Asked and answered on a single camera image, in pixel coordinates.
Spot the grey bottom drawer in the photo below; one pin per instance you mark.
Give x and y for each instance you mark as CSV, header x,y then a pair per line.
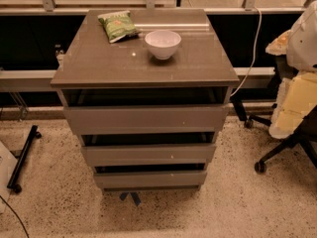
x,y
150,179

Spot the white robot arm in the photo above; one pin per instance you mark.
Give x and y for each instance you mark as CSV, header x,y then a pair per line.
x,y
299,44

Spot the green chip bag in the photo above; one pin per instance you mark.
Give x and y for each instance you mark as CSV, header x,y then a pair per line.
x,y
118,25

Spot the grey top drawer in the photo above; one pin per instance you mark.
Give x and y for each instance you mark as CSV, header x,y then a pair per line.
x,y
144,120

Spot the grey drawer cabinet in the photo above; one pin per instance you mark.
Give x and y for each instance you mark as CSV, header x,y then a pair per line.
x,y
96,73

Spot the grey drawer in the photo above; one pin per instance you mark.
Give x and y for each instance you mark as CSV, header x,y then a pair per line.
x,y
144,120
150,179
98,156

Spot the white ceramic bowl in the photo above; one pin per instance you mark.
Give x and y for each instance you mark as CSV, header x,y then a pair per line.
x,y
162,44

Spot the black wheeled stand base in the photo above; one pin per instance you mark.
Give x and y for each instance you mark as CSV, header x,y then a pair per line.
x,y
21,157

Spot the black office chair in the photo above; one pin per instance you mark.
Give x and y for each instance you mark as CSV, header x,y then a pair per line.
x,y
304,135

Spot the white board at left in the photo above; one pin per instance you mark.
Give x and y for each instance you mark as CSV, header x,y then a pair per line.
x,y
7,165

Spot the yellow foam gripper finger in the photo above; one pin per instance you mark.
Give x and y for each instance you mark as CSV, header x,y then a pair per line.
x,y
296,98

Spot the grey middle drawer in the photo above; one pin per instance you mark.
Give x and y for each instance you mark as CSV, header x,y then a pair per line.
x,y
98,156

